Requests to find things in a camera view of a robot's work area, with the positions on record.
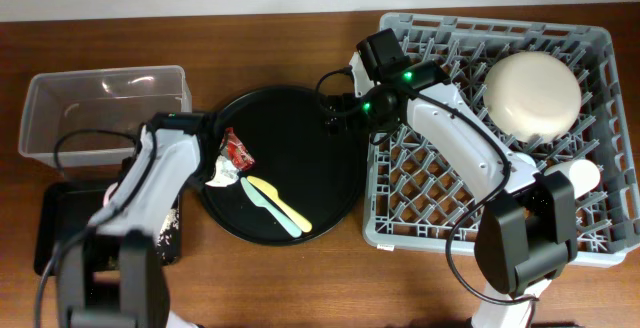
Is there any red snack wrapper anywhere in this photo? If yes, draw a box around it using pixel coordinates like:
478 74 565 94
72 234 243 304
219 127 255 171

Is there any white tissue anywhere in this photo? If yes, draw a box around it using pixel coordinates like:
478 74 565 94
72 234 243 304
205 155 240 188

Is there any yellow plastic knife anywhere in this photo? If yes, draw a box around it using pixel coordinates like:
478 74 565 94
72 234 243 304
248 176 313 233

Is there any beige bowl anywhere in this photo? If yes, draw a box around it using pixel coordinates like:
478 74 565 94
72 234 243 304
483 52 581 143

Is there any white cup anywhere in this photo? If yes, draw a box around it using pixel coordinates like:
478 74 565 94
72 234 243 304
544 159 601 199

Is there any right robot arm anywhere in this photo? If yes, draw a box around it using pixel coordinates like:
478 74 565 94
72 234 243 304
337 29 600 327

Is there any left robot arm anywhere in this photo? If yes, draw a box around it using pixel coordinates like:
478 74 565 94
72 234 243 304
45 113 215 327

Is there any black round tray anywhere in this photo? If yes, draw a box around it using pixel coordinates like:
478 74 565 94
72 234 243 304
199 85 366 246

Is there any clear plastic bin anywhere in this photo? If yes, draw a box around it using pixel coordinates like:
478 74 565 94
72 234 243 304
18 65 192 167

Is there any pile of white rice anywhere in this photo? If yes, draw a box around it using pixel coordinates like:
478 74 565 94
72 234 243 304
156 196 182 265

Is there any black rectangular tray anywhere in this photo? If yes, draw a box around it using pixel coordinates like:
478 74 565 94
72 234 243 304
33 180 184 277

